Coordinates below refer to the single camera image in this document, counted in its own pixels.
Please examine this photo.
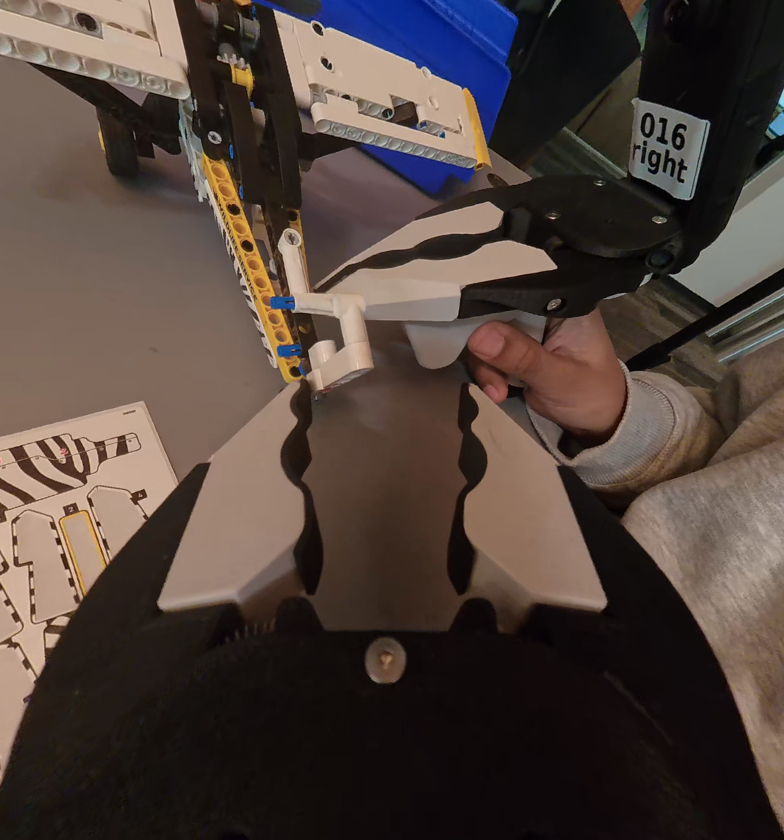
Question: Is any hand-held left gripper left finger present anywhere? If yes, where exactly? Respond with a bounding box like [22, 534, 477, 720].
[156, 383, 321, 623]

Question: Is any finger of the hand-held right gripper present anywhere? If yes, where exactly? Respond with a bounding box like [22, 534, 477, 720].
[311, 238, 558, 324]
[338, 200, 507, 274]

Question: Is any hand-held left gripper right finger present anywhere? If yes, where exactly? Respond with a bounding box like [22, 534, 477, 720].
[445, 382, 609, 632]

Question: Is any white yellow lego plane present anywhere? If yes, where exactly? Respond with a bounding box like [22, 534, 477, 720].
[0, 0, 492, 384]

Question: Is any person's right forearm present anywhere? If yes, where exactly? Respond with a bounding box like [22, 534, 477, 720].
[525, 359, 727, 515]

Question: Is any person's right hand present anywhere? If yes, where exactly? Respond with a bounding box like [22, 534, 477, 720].
[463, 310, 630, 437]

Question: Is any black metal rod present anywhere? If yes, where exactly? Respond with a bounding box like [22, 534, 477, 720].
[627, 267, 784, 369]

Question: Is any blue plastic bin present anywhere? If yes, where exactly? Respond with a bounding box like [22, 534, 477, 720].
[253, 0, 520, 197]

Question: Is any zebra striped sticker sheet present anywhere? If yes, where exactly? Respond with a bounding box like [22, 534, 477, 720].
[0, 400, 179, 807]

